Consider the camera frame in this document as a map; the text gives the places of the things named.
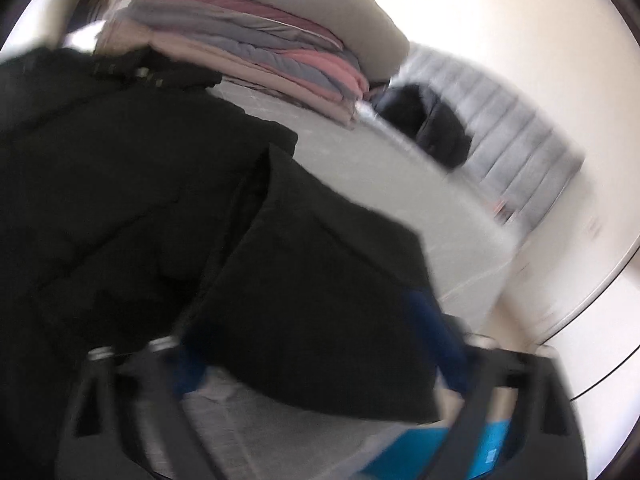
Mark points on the grey quilted mattress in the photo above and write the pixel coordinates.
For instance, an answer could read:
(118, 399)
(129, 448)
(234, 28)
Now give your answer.
(375, 175)

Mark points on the grey quilted headboard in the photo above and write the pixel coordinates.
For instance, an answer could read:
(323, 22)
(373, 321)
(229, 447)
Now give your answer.
(515, 135)

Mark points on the dark cloth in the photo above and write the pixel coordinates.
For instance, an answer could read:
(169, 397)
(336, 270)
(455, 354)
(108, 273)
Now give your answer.
(430, 120)

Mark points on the large black padded coat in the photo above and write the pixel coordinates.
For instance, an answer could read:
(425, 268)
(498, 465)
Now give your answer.
(125, 185)

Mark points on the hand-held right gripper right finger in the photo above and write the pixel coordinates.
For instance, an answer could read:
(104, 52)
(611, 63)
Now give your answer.
(440, 340)

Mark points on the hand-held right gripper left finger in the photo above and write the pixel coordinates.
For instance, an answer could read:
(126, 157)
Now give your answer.
(192, 367)

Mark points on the blue flat object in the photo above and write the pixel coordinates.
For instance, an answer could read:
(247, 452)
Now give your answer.
(415, 447)

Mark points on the striped pink grey blanket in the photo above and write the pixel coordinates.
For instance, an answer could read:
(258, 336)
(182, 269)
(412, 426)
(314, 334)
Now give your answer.
(280, 60)

